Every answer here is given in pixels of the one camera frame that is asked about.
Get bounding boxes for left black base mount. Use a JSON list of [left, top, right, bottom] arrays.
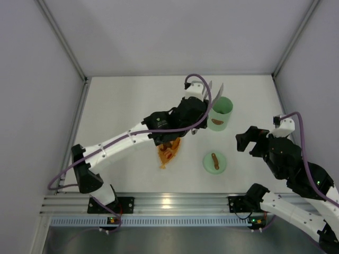
[[87, 197, 135, 214]]

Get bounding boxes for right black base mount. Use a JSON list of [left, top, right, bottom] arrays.
[[227, 196, 253, 213]]

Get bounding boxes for aluminium mounting rail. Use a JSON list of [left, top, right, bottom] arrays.
[[39, 192, 302, 216]]

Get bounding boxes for food pieces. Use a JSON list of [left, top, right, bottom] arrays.
[[160, 138, 181, 159]]

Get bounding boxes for right controller board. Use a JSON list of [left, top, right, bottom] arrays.
[[249, 216, 266, 225]]

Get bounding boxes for orange woven boat basket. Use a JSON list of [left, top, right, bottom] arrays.
[[157, 138, 181, 169]]

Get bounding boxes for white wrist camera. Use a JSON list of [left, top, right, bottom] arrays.
[[184, 81, 206, 101], [270, 115, 295, 138]]

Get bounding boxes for left controller board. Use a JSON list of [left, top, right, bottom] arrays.
[[107, 217, 119, 224]]

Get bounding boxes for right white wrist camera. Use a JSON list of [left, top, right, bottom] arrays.
[[270, 115, 295, 138]]

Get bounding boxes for green lid with leather strap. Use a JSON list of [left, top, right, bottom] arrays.
[[202, 151, 227, 175]]

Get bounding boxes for controller board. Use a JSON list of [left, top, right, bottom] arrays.
[[107, 217, 119, 224], [249, 216, 266, 225]]

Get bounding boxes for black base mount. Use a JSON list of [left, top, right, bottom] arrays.
[[87, 197, 135, 214], [227, 196, 253, 213]]

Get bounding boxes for slotted grey cable duct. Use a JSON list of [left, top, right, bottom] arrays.
[[50, 215, 254, 228]]

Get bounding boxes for green cylindrical lunch container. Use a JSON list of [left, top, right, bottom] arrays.
[[208, 96, 234, 131]]

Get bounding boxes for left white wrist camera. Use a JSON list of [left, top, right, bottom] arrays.
[[184, 81, 206, 101]]

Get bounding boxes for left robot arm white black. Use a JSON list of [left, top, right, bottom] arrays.
[[72, 96, 210, 206]]

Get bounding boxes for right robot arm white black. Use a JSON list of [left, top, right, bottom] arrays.
[[236, 126, 338, 253]]

